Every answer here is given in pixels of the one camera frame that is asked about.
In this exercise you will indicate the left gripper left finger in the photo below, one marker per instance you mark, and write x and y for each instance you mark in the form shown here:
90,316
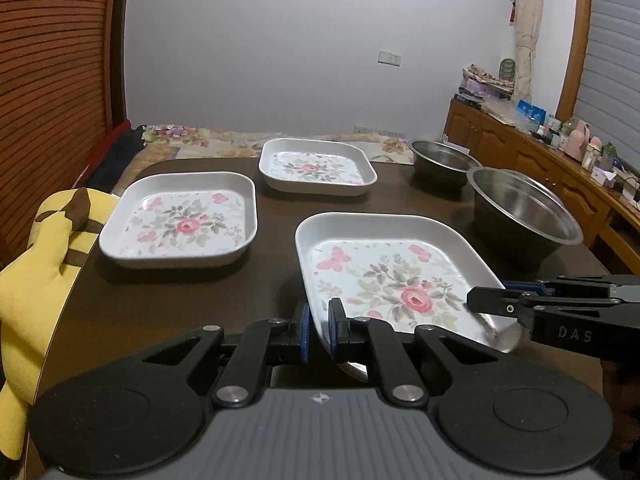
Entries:
273,340

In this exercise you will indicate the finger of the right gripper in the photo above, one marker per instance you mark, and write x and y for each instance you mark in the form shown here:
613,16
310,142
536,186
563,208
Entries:
510,301
575,285

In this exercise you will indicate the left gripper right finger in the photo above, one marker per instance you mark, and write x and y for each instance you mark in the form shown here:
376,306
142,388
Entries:
362,339

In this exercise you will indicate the large steel bowl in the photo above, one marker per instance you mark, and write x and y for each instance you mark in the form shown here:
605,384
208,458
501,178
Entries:
519,216

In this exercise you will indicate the floral square plate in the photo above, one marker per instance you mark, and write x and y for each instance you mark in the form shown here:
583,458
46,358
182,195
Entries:
402,269
182,220
318,167

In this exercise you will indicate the small steel bowl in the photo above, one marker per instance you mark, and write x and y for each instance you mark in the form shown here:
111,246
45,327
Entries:
440,163

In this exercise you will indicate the wooden sideboard cabinet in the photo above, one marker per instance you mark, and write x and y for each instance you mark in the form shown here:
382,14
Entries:
610,226

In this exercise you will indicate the pink bottle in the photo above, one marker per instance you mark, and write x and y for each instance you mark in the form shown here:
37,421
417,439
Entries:
577,142

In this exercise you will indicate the blue box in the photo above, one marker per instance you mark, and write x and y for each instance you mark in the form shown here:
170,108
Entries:
533,112

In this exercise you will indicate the stack of folded fabrics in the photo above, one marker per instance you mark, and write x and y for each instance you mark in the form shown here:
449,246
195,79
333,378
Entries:
477,82

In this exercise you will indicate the floral bed blanket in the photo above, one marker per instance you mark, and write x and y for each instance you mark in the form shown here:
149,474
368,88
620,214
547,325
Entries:
166,142

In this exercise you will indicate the beige curtain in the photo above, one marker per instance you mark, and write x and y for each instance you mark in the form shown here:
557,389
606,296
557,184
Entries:
528,15

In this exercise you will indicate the wooden slatted wardrobe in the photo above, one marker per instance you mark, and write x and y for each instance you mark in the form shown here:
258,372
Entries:
62,96

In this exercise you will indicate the white wall switch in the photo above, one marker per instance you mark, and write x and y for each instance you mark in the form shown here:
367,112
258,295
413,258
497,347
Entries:
389,58

